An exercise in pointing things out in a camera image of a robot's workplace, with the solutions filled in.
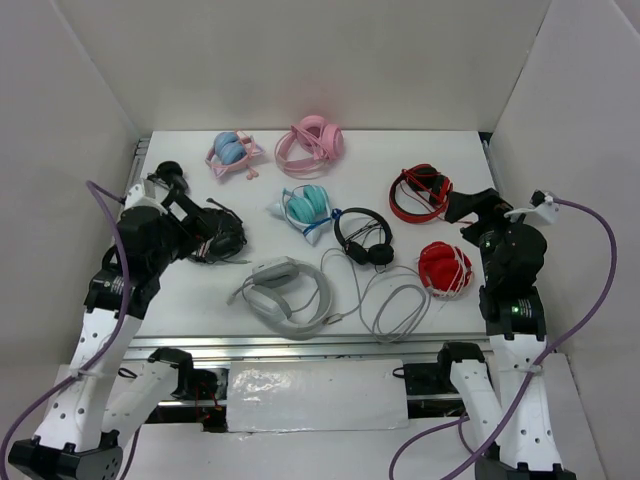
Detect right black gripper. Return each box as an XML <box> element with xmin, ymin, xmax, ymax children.
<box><xmin>445</xmin><ymin>186</ymin><xmax>520</xmax><ymax>281</ymax></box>

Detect grey over-ear headphones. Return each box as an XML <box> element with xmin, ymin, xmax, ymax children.
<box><xmin>227</xmin><ymin>256</ymin><xmax>333</xmax><ymax>341</ymax></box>

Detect grey headphone cable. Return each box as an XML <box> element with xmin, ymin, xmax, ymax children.
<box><xmin>318</xmin><ymin>247</ymin><xmax>432</xmax><ymax>344</ymax></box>

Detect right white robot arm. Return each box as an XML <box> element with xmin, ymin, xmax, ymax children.
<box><xmin>435</xmin><ymin>188</ymin><xmax>576</xmax><ymax>479</ymax></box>

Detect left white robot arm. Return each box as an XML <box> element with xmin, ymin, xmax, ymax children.
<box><xmin>1</xmin><ymin>185</ymin><xmax>214</xmax><ymax>479</ymax></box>

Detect small black headphones left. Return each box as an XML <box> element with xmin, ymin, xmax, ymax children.
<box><xmin>147</xmin><ymin>161</ymin><xmax>189</xmax><ymax>193</ymax></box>

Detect red black headphones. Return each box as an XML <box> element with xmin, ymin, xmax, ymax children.
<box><xmin>388</xmin><ymin>164</ymin><xmax>454</xmax><ymax>224</ymax></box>

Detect red folded headphones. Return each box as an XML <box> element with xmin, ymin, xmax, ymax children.
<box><xmin>418</xmin><ymin>241</ymin><xmax>473</xmax><ymax>299</ymax></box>

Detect pink blue cat-ear headphones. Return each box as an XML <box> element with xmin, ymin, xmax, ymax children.
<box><xmin>205</xmin><ymin>130</ymin><xmax>265</xmax><ymax>180</ymax></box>

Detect black on-ear headphones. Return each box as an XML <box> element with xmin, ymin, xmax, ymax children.
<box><xmin>333</xmin><ymin>207</ymin><xmax>395</xmax><ymax>267</ymax></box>

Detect teal cat-ear headphones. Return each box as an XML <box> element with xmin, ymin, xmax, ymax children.
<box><xmin>266</xmin><ymin>184</ymin><xmax>342</xmax><ymax>246</ymax></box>

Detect pink over-ear headphones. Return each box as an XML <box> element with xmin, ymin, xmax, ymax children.
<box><xmin>274</xmin><ymin>115</ymin><xmax>345</xmax><ymax>179</ymax></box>

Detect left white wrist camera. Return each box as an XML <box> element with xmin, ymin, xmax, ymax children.
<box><xmin>124</xmin><ymin>179</ymin><xmax>167</xmax><ymax>213</ymax></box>

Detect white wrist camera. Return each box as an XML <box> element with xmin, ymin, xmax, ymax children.
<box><xmin>124</xmin><ymin>179</ymin><xmax>167</xmax><ymax>213</ymax></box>
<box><xmin>504</xmin><ymin>190</ymin><xmax>560</xmax><ymax>227</ymax></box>

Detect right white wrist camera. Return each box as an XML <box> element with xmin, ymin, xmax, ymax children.
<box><xmin>504</xmin><ymin>190</ymin><xmax>560</xmax><ymax>227</ymax></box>

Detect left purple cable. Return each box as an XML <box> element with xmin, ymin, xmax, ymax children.
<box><xmin>0</xmin><ymin>180</ymin><xmax>146</xmax><ymax>480</ymax></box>

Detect aluminium front rail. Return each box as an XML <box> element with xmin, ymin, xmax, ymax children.
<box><xmin>125</xmin><ymin>334</ymin><xmax>490</xmax><ymax>363</ymax></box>

